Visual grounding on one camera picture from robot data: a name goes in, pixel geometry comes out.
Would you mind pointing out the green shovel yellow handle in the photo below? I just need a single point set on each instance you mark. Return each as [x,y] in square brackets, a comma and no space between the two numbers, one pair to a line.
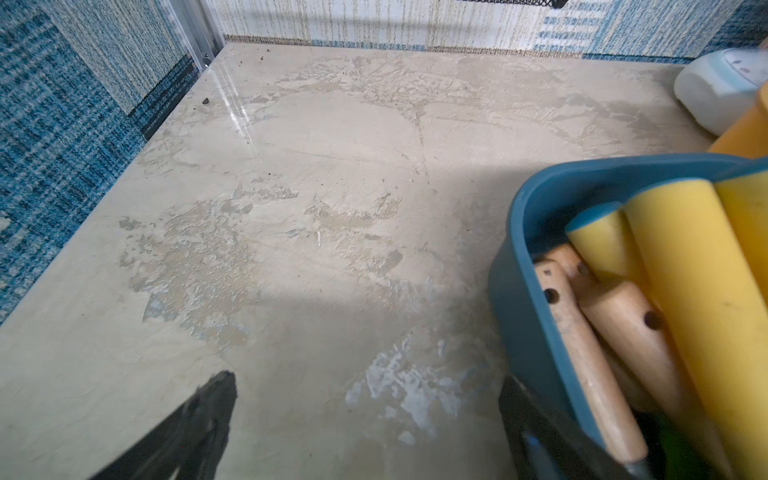
[603,238]
[744,199]
[713,307]

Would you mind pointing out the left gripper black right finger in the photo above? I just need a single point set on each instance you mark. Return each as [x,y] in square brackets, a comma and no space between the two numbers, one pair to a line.
[575,455]

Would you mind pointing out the green shovel wooden handle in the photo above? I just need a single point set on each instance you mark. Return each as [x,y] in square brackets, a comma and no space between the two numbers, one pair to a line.
[579,275]
[634,329]
[614,419]

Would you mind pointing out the yellow storage tray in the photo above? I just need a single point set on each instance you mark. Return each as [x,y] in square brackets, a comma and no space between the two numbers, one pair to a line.
[747,137]

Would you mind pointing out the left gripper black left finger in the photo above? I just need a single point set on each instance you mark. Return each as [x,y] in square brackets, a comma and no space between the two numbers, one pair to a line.
[187,444]

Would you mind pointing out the dark teal storage tray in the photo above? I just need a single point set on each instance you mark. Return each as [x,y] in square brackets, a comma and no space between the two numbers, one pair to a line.
[535,224]

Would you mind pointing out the white alarm clock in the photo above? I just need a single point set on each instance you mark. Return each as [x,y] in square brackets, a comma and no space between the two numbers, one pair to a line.
[719,87]

